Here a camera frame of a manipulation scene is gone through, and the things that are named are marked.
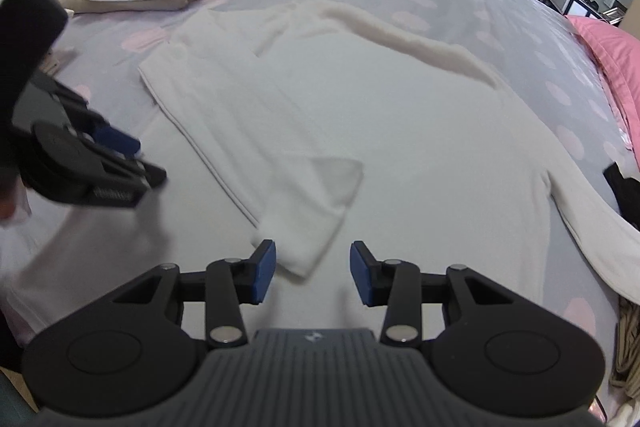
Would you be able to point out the tan folded cloth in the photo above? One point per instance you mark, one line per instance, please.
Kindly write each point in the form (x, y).
(57, 62)

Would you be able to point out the person's teal clothing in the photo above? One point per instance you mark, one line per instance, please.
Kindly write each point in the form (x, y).
(10, 392)

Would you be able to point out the brown striped garment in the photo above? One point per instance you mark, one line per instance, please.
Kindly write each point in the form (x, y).
(630, 347)

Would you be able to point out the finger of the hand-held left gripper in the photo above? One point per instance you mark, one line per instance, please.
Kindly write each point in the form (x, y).
(130, 179)
(117, 139)

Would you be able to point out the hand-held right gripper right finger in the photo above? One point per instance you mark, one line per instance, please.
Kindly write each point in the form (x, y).
(361, 274)

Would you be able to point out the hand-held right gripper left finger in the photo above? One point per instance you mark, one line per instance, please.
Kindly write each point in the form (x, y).
(264, 272)

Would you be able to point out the white sweater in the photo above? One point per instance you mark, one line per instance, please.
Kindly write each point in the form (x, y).
(400, 147)

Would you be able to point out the large black garment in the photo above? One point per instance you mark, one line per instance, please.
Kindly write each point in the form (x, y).
(625, 192)

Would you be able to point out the pink pillow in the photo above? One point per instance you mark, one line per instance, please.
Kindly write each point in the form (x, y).
(610, 52)

